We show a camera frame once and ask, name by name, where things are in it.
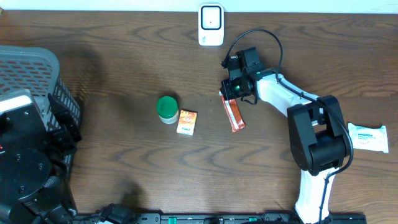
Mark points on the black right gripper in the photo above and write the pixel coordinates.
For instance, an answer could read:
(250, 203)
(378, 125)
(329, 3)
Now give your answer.
(226, 89)

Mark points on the red chocolate bar wrapper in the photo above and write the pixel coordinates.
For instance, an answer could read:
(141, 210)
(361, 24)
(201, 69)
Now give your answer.
(233, 113)

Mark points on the orange small box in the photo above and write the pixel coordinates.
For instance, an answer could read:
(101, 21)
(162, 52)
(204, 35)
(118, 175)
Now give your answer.
(186, 122)

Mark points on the green lid jar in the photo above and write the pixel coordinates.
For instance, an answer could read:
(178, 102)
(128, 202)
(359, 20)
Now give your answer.
(167, 109)

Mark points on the teal wet wipes pack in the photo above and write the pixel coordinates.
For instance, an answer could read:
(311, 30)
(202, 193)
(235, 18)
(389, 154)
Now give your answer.
(372, 139)

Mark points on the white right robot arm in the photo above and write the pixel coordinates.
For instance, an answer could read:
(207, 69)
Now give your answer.
(319, 140)

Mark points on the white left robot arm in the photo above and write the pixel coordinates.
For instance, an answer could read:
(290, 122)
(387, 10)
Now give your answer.
(34, 176)

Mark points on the white barcode scanner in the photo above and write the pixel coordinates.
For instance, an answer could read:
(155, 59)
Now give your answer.
(211, 24)

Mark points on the grey plastic basket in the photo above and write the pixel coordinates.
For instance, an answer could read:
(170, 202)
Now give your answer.
(37, 70)

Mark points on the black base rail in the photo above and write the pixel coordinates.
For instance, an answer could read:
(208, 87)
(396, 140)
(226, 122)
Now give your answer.
(116, 213)

